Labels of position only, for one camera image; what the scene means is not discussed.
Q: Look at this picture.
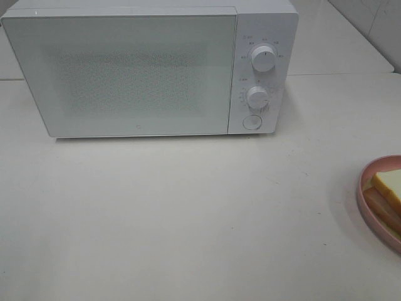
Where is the upper white power knob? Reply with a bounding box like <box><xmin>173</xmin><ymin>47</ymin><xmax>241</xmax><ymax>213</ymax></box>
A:
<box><xmin>250</xmin><ymin>44</ymin><xmax>277</xmax><ymax>73</ymax></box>

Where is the round door release button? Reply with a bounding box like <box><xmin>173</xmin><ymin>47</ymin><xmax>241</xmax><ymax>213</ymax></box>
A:
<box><xmin>242</xmin><ymin>115</ymin><xmax>263</xmax><ymax>130</ymax></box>

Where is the white microwave door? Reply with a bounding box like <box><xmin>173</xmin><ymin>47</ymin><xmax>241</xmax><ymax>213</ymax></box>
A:
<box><xmin>3</xmin><ymin>15</ymin><xmax>236</xmax><ymax>138</ymax></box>

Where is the lower white timer knob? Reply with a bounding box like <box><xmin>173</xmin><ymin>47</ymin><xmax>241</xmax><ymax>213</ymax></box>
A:
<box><xmin>246</xmin><ymin>86</ymin><xmax>269</xmax><ymax>110</ymax></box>

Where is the pink round plate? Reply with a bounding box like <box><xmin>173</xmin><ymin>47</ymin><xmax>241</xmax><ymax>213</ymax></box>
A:
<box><xmin>357</xmin><ymin>155</ymin><xmax>400</xmax><ymax>255</ymax></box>

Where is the white bread sandwich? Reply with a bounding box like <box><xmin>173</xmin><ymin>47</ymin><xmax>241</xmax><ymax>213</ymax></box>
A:
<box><xmin>363</xmin><ymin>169</ymin><xmax>400</xmax><ymax>238</ymax></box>

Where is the white microwave oven body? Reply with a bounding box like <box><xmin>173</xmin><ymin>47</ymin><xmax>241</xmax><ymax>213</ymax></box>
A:
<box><xmin>1</xmin><ymin>1</ymin><xmax>299</xmax><ymax>137</ymax></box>

